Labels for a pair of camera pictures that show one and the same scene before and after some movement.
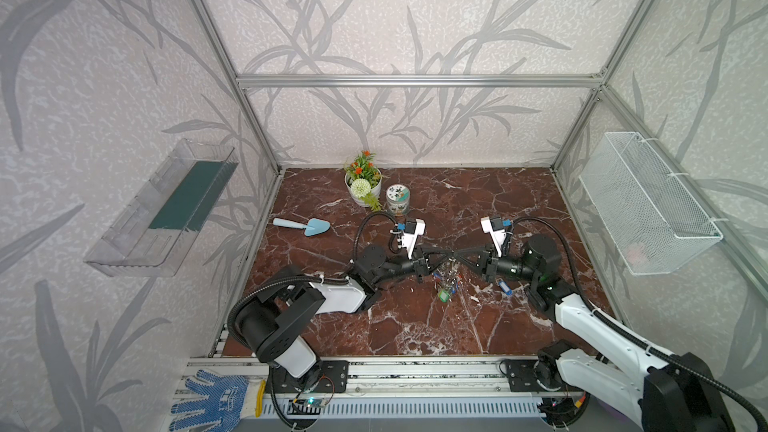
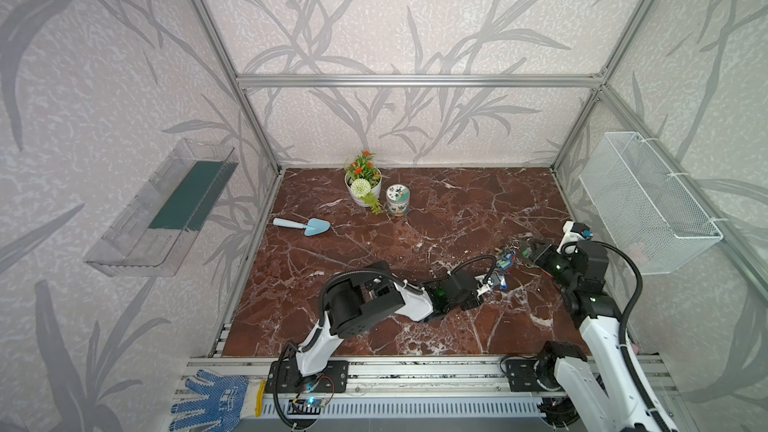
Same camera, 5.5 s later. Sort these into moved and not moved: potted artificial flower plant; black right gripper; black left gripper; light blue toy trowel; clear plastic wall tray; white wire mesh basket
Moved: black right gripper; black left gripper
Not moved: light blue toy trowel; white wire mesh basket; clear plastic wall tray; potted artificial flower plant
